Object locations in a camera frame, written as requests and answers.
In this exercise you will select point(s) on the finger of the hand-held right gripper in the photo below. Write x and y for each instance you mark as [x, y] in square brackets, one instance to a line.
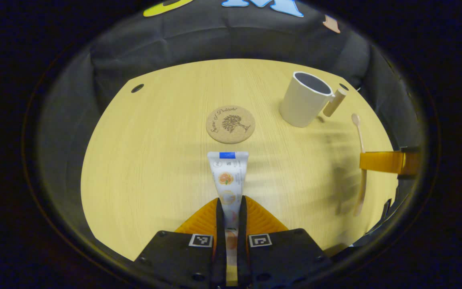
[381, 161]

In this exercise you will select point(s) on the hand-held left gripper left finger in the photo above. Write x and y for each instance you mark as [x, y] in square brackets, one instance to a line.
[220, 218]

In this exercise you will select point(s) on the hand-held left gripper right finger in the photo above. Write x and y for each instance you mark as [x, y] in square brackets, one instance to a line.
[242, 218]

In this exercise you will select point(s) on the white toothpaste tube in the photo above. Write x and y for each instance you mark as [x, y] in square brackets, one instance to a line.
[227, 176]

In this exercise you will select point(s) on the round cork coaster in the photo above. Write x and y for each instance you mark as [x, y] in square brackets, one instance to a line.
[231, 124]

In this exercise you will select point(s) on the black backdrop cloth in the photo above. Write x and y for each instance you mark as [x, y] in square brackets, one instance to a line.
[215, 40]

